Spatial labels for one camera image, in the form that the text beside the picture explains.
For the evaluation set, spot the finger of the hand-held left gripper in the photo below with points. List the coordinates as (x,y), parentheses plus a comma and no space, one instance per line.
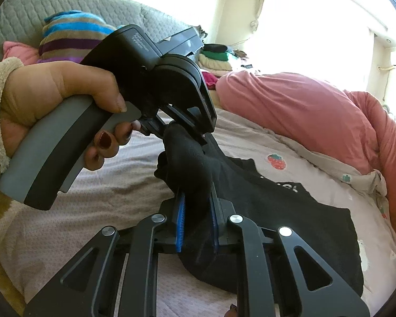
(184,120)

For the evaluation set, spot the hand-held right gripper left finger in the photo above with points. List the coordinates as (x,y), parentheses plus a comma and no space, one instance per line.
(180,218)

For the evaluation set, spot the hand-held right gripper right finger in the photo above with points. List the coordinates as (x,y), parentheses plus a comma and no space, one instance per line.
(214,218)

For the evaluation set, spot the black sweater with orange cuffs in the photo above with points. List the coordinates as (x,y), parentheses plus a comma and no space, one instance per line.
(283,224)

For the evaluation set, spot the pile of folded clothes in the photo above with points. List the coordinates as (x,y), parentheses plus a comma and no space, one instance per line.
(217,61)

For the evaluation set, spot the person's right hand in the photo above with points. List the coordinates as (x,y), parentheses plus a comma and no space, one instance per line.
(231,311)

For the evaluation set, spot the person's left hand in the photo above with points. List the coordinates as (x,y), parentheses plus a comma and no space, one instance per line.
(36,86)

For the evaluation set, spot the striped plush pillow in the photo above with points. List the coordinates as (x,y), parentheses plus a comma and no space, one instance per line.
(72,33)

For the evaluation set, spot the strawberry print bed sheet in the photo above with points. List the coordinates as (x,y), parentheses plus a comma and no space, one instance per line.
(102,185)

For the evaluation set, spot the pink duvet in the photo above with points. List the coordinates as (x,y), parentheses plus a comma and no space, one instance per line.
(300,105)

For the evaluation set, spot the pink quilted pillow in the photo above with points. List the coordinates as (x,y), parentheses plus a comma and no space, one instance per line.
(19,52)

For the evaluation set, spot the grey quilted headboard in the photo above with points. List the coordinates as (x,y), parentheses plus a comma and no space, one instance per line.
(26,10)

